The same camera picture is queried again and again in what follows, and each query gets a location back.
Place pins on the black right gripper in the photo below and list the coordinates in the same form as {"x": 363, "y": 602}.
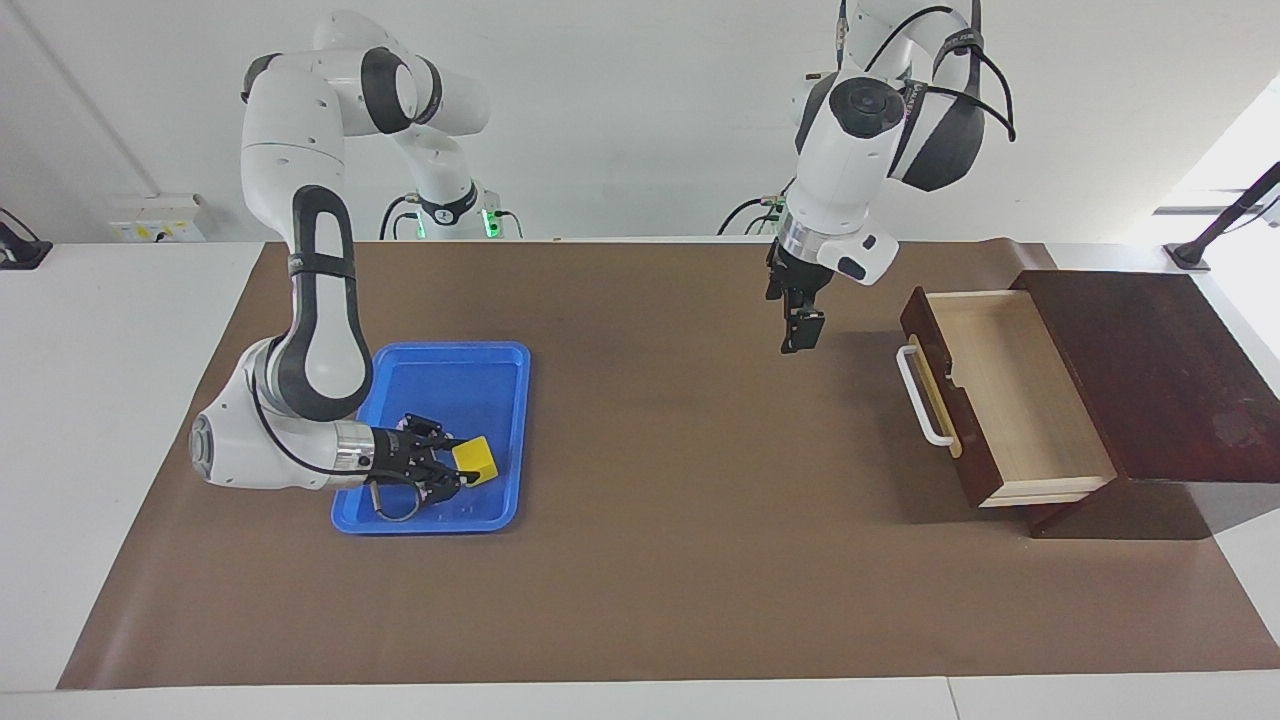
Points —
{"x": 395, "y": 460}

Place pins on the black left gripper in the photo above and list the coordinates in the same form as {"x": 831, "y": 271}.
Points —
{"x": 798, "y": 275}

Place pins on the yellow cube block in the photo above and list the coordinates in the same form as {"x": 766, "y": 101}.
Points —
{"x": 478, "y": 460}

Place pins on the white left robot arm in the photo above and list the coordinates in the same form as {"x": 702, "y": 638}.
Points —
{"x": 850, "y": 170}

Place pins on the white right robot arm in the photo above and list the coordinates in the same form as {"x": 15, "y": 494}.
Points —
{"x": 300, "y": 150}

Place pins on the blue plastic tray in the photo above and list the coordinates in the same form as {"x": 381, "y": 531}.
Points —
{"x": 480, "y": 390}

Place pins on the brown paper table mat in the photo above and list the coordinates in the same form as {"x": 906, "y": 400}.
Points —
{"x": 700, "y": 560}

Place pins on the dark brown wooden cabinet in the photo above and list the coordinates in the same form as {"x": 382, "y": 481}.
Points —
{"x": 1170, "y": 380}

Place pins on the black stand with angled pole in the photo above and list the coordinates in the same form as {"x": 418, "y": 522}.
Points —
{"x": 1225, "y": 215}

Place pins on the white wall outlet box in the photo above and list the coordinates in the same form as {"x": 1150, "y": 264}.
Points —
{"x": 150, "y": 220}

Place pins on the small black clamp mount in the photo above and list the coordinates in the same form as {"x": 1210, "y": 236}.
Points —
{"x": 20, "y": 252}

